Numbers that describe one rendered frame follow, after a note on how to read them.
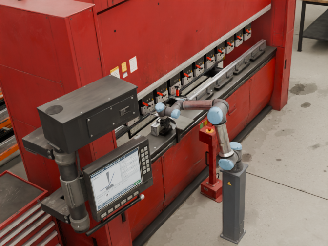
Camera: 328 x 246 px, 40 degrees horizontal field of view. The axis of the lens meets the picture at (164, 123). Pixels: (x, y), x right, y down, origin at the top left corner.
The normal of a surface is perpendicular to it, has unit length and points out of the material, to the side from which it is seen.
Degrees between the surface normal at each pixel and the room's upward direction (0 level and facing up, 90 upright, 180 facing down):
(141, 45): 90
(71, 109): 0
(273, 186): 0
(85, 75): 90
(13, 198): 0
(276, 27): 90
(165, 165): 90
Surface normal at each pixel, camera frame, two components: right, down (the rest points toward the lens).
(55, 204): -0.07, -0.84
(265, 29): -0.58, 0.47
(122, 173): 0.70, 0.33
